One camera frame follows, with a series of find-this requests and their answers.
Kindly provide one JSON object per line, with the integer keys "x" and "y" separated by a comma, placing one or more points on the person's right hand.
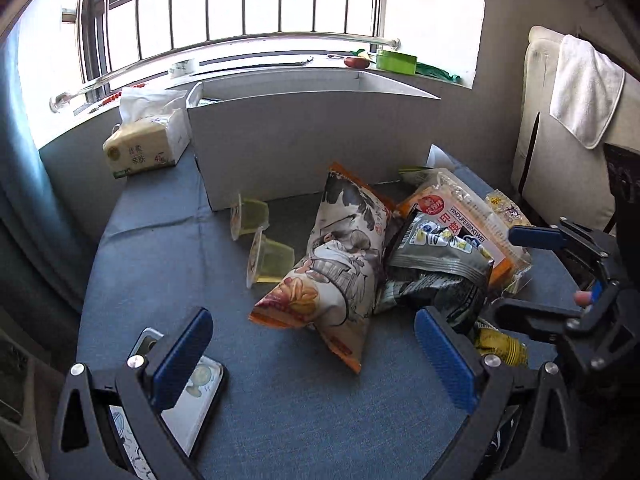
{"x": 582, "y": 298}

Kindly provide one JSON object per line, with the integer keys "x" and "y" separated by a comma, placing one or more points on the metal window grille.
{"x": 225, "y": 0}

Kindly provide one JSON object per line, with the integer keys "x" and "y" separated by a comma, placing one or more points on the smartphone with black case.
{"x": 200, "y": 395}

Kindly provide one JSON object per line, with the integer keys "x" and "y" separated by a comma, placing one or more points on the green box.
{"x": 396, "y": 61}

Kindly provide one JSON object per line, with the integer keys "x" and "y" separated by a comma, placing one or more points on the orange biscuit packet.
{"x": 465, "y": 205}

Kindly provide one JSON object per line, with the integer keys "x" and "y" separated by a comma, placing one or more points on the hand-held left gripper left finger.
{"x": 182, "y": 360}

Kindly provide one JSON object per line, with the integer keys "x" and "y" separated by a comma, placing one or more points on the green snack packet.
{"x": 417, "y": 175}

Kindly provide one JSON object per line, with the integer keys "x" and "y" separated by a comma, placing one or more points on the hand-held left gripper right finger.
{"x": 445, "y": 360}

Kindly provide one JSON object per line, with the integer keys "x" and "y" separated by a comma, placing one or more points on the yellow tissue pack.
{"x": 145, "y": 145}

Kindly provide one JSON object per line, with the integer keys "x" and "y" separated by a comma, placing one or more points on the blue curtain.
{"x": 30, "y": 185}

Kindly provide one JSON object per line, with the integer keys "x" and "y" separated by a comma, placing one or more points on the large illustrated orange snack bag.
{"x": 340, "y": 260}

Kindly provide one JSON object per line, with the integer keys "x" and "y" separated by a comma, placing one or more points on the white cardboard box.
{"x": 280, "y": 150}

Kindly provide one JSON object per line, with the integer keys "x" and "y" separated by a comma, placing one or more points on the clear yellow jelly cup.
{"x": 252, "y": 217}
{"x": 272, "y": 260}

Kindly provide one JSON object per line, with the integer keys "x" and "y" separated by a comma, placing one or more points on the red object on sill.
{"x": 356, "y": 62}

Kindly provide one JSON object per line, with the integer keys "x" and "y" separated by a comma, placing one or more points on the crumpled yellow snack packet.
{"x": 500, "y": 347}

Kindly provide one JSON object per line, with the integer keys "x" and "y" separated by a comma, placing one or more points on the beige padded chair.
{"x": 550, "y": 170}

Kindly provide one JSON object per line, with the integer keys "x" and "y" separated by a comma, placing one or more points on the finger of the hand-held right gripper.
{"x": 532, "y": 236}
{"x": 530, "y": 317}

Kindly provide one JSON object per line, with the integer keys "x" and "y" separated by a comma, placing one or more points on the small clear candy packet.
{"x": 505, "y": 207}

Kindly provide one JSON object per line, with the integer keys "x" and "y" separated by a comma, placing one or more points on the white paper sheet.
{"x": 437, "y": 156}

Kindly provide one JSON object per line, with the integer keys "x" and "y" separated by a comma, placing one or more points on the white towel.
{"x": 585, "y": 90}

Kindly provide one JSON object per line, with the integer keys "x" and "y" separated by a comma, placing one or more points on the grey snack bag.
{"x": 440, "y": 265}

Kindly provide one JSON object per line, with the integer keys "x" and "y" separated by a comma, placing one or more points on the green cloth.
{"x": 440, "y": 72}

